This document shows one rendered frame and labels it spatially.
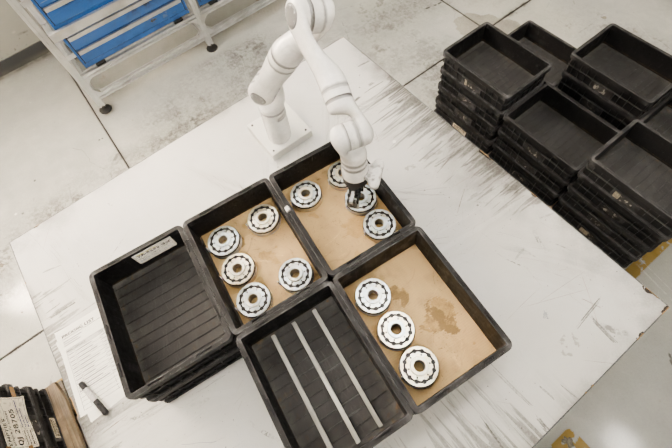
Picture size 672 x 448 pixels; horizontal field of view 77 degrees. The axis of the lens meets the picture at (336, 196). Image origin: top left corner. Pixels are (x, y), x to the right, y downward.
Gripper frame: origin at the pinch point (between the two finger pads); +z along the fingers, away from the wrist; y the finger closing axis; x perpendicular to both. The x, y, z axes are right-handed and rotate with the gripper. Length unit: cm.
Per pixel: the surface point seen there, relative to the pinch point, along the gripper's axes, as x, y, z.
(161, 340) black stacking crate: -47, 54, 9
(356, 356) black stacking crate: 9.7, 44.0, 9.4
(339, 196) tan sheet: -7.5, -3.4, 9.2
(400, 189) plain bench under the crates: 10.7, -17.5, 22.3
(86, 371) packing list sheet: -73, 68, 22
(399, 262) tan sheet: 16.0, 14.7, 9.3
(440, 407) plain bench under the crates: 35, 50, 22
